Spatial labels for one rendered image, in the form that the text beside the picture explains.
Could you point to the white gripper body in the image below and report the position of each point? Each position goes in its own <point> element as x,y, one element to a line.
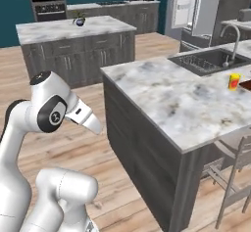
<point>92,123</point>

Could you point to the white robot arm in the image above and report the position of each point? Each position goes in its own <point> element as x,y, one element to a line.
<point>19,151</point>

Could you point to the grey dining counter cabinet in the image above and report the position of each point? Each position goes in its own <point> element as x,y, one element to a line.
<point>147,151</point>

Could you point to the grey back counter cabinets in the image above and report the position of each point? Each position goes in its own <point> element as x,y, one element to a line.
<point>130,17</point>

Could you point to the steel fridge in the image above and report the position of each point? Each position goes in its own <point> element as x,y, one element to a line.
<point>192,17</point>

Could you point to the brown tray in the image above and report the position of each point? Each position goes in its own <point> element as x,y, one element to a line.
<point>246,85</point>

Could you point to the open fridge door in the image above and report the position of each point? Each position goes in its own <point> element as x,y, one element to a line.
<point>209,7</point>

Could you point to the grey kitchen island cabinets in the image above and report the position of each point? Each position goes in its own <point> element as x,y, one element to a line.
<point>78,58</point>

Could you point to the potted plant in blue pot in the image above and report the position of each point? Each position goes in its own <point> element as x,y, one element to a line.
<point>79,19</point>

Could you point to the black hob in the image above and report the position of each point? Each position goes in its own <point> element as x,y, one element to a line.
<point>111,3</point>

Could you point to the dark grey sink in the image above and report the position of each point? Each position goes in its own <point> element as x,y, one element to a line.
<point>209,61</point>

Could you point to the yellow and red jar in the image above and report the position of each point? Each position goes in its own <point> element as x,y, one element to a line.
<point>234,81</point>

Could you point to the grey bar stool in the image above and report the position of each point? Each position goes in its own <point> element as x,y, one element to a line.
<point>232,174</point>

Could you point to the silver tap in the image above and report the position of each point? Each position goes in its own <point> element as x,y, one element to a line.
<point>230,43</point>

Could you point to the grey toaster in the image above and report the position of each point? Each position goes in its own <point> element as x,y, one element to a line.
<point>245,15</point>

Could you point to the black wall oven stack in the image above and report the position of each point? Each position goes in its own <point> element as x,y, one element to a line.
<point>49,1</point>

